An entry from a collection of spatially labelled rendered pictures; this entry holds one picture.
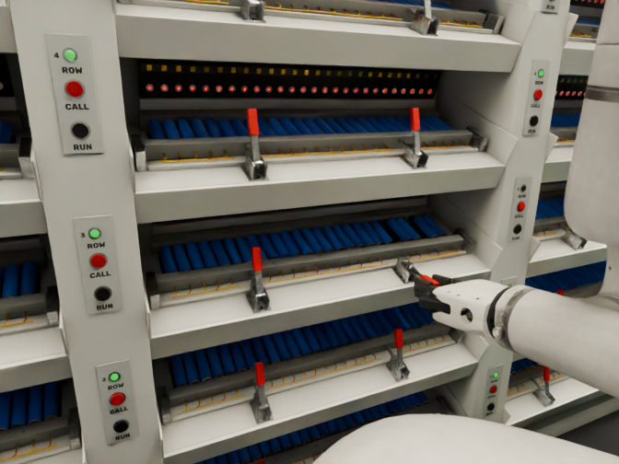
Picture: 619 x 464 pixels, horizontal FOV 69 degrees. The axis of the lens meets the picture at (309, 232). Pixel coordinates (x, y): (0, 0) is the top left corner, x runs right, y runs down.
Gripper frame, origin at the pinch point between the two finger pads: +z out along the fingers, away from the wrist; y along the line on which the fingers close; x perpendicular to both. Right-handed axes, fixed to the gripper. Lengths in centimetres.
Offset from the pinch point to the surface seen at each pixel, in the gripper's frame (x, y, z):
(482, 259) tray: 1.0, 17.6, 7.1
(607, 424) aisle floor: -54, 71, 15
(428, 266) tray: 1.0, 5.8, 8.2
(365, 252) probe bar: 4.8, -6.2, 10.1
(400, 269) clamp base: 1.7, -1.1, 7.1
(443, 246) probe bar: 3.8, 10.9, 10.1
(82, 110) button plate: 28, -47, 0
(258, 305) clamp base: 0.8, -27.6, 4.7
